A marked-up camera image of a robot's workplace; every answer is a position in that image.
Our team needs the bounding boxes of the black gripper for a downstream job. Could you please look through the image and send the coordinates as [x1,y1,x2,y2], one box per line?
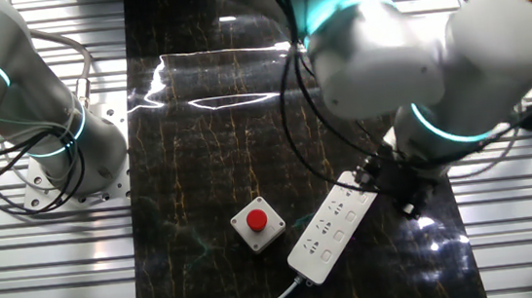
[352,149,440,203]

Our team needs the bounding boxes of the white four-outlet power strip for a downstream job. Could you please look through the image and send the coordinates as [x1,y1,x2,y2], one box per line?
[278,167,387,289]

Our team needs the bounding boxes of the grey box with red button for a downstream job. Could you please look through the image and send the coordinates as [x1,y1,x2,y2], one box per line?
[227,194,289,257]

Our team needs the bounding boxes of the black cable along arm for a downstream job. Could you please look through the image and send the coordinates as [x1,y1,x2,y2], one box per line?
[258,0,532,203]

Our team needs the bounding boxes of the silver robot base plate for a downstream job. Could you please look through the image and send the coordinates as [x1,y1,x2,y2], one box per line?
[14,101,136,215]

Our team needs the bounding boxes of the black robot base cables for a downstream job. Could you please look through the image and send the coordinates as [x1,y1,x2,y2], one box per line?
[0,129,91,219]

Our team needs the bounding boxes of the grey cable with metal connector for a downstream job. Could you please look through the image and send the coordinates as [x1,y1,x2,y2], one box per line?
[28,23,98,114]

